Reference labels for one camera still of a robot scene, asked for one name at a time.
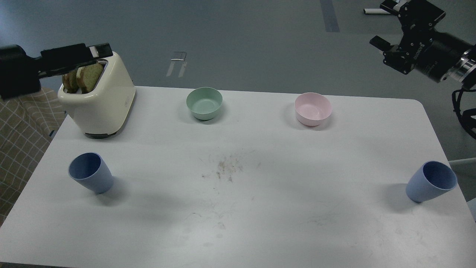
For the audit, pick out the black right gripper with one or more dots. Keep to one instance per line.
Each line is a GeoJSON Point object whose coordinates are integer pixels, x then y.
{"type": "Point", "coordinates": [435, 54]}

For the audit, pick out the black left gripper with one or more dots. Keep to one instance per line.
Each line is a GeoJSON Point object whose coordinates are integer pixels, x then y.
{"type": "Point", "coordinates": [61, 60]}

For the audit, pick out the blue cup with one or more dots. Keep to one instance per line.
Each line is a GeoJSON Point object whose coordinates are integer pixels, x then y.
{"type": "Point", "coordinates": [91, 171]}
{"type": "Point", "coordinates": [431, 180]}

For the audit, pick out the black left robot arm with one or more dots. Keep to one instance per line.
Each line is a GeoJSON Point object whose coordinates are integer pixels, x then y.
{"type": "Point", "coordinates": [20, 74]}

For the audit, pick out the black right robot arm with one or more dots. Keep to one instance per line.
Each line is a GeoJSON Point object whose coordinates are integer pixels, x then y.
{"type": "Point", "coordinates": [466, 118]}

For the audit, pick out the right toast slice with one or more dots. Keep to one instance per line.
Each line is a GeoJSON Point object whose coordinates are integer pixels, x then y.
{"type": "Point", "coordinates": [88, 76]}

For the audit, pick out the toast slice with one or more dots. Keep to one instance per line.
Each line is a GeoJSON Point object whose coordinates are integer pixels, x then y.
{"type": "Point", "coordinates": [88, 76]}
{"type": "Point", "coordinates": [70, 83]}

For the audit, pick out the white stand base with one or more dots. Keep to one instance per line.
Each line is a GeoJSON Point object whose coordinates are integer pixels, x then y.
{"type": "Point", "coordinates": [375, 11]}

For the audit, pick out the left toast slice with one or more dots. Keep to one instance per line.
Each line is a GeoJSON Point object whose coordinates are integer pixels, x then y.
{"type": "Point", "coordinates": [70, 83]}

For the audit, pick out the cream white toaster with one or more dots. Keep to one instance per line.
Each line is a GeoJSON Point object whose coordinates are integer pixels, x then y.
{"type": "Point", "coordinates": [103, 111]}

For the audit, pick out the beige checkered cloth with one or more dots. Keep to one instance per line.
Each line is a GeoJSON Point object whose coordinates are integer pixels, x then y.
{"type": "Point", "coordinates": [27, 127]}

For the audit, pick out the green bowl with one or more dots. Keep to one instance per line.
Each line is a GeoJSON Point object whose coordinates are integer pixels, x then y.
{"type": "Point", "coordinates": [204, 103]}

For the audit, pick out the pink bowl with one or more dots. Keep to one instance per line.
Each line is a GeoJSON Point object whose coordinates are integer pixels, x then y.
{"type": "Point", "coordinates": [312, 109]}

